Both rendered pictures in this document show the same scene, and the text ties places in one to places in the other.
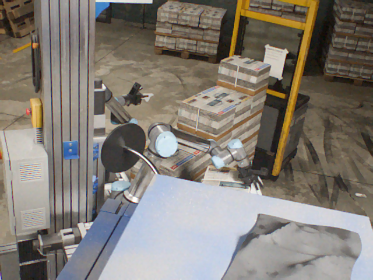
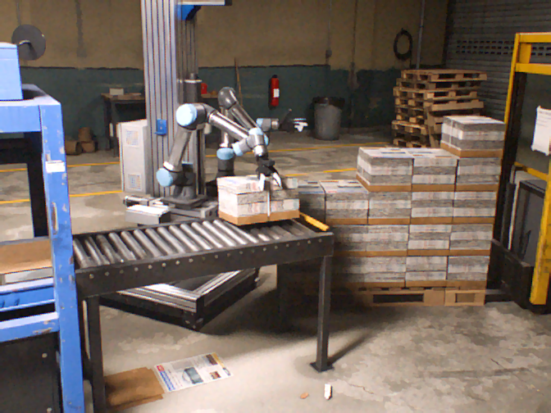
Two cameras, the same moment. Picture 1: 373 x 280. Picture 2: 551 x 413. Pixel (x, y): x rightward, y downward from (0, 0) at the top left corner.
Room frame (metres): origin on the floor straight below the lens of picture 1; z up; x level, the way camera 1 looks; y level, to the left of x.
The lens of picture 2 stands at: (0.47, -2.97, 1.80)
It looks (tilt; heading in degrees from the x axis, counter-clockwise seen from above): 16 degrees down; 54
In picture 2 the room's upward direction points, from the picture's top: 1 degrees clockwise
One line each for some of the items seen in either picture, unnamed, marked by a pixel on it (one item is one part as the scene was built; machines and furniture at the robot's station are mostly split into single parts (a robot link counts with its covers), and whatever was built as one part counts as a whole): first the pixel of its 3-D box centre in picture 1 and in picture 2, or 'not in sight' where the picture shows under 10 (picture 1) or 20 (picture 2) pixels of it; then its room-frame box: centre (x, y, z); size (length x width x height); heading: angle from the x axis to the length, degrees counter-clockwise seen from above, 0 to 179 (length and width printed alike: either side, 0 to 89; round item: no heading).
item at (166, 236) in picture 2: not in sight; (173, 242); (1.72, -0.31, 0.77); 0.47 x 0.05 x 0.05; 81
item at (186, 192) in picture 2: not in sight; (184, 189); (2.11, 0.33, 0.87); 0.15 x 0.15 x 0.10
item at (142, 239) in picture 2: not in sight; (147, 246); (1.59, -0.29, 0.77); 0.47 x 0.05 x 0.05; 81
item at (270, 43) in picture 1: (267, 55); (538, 121); (4.29, -0.67, 1.28); 0.57 x 0.01 x 0.65; 59
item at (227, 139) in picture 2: not in sight; (227, 126); (2.63, 0.66, 1.19); 0.15 x 0.12 x 0.55; 53
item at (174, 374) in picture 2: not in sight; (193, 370); (1.81, -0.32, 0.00); 0.37 x 0.28 x 0.01; 171
